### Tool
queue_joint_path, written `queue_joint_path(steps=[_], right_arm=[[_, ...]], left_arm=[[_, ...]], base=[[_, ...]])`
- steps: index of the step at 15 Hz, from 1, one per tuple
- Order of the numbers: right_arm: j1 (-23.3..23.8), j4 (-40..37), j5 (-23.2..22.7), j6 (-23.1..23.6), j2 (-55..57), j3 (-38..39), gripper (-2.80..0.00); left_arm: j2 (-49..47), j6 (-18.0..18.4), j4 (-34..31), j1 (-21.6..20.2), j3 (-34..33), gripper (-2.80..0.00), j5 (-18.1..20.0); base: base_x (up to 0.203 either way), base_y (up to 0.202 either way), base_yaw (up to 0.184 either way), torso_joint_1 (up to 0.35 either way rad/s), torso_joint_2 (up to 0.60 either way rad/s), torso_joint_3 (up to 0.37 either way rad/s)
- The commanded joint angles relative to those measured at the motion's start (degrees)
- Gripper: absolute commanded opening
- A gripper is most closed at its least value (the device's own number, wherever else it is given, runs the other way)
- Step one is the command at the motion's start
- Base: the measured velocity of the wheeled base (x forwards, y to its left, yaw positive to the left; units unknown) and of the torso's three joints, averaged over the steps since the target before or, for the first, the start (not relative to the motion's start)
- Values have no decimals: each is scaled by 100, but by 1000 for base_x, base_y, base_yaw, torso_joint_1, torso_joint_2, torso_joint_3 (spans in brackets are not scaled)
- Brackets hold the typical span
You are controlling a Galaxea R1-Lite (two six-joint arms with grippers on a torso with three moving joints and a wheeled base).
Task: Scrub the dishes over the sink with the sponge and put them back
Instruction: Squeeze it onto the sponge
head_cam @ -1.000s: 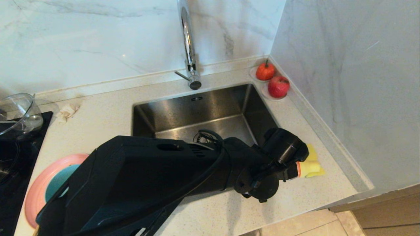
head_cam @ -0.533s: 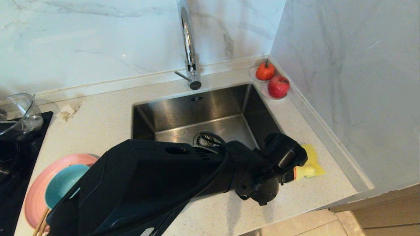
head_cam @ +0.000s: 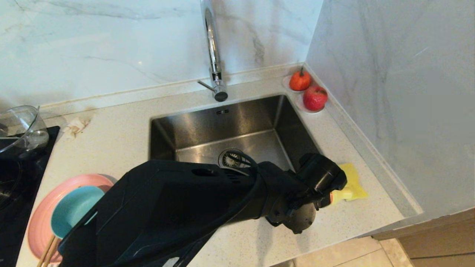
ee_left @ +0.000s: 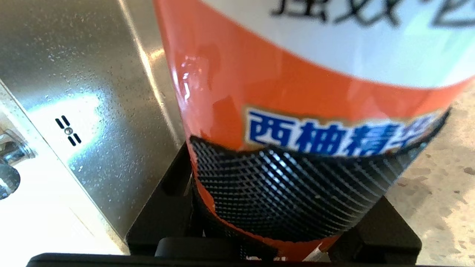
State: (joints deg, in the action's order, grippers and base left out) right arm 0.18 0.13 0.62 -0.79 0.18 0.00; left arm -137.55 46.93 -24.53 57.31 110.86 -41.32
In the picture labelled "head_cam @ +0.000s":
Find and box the teal bowl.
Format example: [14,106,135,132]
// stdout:
[50,185,107,240]

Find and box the red apple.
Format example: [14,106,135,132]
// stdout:
[303,86,328,112]

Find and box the chrome kitchen faucet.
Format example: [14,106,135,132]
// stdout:
[197,0,229,102]

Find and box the orange persimmon fruit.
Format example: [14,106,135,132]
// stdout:
[289,67,312,92]

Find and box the small white dish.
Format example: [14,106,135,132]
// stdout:
[282,75,312,93]
[295,93,326,114]

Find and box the clear glass bowl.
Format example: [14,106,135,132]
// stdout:
[0,105,50,152]

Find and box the yellow-capped orange dish soap bottle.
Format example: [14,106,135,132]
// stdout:
[328,187,354,207]

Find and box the crumpled white tissue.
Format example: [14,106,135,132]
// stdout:
[63,118,90,139]

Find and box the round metal drain strainer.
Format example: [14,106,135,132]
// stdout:
[218,148,246,175]

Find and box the black induction cooktop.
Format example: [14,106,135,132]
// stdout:
[0,126,60,267]

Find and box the pink plate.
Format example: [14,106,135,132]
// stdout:
[27,174,116,263]

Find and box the wooden chopstick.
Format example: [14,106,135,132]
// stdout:
[36,235,56,267]
[42,238,60,267]

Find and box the yellow sponge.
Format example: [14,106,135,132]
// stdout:
[338,162,369,202]

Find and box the wooden cabinet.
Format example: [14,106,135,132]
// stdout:
[371,208,475,267]

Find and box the stainless steel sink basin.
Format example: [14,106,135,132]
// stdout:
[148,95,327,175]

